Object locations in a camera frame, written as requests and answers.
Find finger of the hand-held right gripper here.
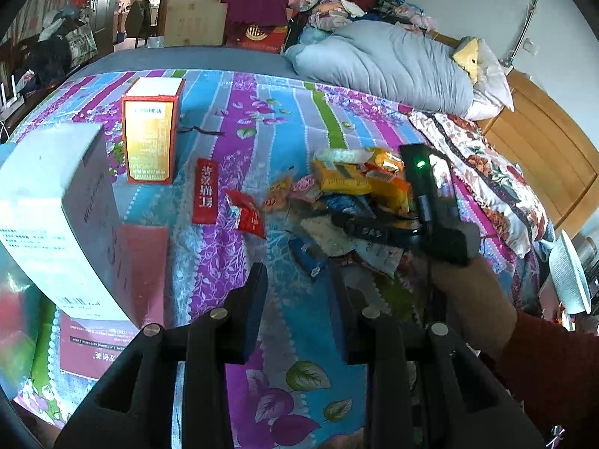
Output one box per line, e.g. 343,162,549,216
328,210,404,228

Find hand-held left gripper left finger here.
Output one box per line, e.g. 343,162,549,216
54,262,270,449

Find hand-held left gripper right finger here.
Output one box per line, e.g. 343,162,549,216
328,261,546,449

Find red candy packet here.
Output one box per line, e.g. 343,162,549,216
225,190,267,240

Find long red sachet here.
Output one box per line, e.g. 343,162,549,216
191,158,221,225

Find blue plastic basin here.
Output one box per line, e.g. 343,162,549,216
0,261,60,401

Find person's right forearm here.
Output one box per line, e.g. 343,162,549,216
480,311,599,440

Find person's right hand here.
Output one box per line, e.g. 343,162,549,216
429,253,518,362

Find blue barcode snack packet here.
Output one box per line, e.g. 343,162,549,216
322,193,376,219

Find orange snack packet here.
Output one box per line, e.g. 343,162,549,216
364,147,413,214

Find yellow snack packet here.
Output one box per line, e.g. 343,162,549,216
312,159,374,196

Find small pink floral packet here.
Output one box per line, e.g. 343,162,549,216
292,175,325,203

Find white green snack packet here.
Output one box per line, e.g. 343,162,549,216
355,242,406,278

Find blue white snack packet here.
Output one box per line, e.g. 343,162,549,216
287,236,329,282

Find clear white snack packet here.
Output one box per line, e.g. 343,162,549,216
315,148,371,170

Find clear cookie packet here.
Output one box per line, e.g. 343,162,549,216
262,174,294,212

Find purple floral bedsheet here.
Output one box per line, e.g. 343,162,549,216
9,69,557,449

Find white pillow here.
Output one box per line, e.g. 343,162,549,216
462,37,516,121

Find grey blue duvet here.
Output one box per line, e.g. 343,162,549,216
285,22,474,116

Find pink flat carton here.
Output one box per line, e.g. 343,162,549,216
55,223,172,383

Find wooden headboard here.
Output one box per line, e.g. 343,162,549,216
429,32,599,240

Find yellow cloth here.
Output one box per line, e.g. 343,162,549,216
451,36,481,81

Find pile of clothes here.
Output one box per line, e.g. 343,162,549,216
285,0,439,34

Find red gift box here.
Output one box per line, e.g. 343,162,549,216
226,22,289,55

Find orange red upright carton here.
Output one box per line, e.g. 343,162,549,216
121,76,186,184

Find grey bed cover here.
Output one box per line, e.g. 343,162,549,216
60,46,301,81

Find pale rectangular carton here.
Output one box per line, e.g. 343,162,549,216
0,123,124,324

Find maroon cloth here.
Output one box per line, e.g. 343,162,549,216
220,0,289,27

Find stack of cardboard boxes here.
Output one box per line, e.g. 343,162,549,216
163,0,231,48

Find dark chair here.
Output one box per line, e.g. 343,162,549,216
125,0,153,48

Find white door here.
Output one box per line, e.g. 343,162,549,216
90,0,123,58

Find clothes heap on desk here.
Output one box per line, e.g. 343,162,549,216
25,7,100,91

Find white routers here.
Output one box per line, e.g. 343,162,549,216
0,74,25,109

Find striped pink cover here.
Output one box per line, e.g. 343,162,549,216
13,0,95,44

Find wall cable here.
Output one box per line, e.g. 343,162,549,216
504,0,544,67

